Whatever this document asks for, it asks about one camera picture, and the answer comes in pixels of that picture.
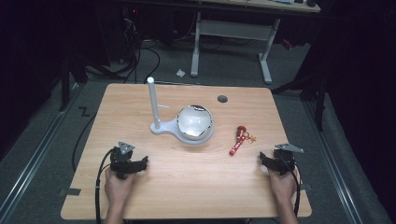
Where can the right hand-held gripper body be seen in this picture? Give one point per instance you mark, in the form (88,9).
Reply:
(285,160)

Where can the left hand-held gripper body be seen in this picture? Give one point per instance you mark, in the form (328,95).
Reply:
(122,161)

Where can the person's right hand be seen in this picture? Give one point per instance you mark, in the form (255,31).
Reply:
(282,186)

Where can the person's left hand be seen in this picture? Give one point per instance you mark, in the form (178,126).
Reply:
(118,188)

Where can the black tape strip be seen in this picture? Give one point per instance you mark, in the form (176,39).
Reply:
(71,192)

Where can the shiny silver bowl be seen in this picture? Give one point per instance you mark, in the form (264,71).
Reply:
(194,121)

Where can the black stand legs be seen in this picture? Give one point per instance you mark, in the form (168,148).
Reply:
(311,90)
(73,77)

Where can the white paper scrap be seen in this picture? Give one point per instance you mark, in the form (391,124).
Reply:
(180,73)

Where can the white-framed wooden desk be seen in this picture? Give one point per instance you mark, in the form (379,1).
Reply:
(230,29)

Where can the white stand with post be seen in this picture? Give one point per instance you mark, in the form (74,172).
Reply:
(165,127)

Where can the metal floor rail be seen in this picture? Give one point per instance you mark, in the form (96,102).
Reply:
(34,155)
(333,161)

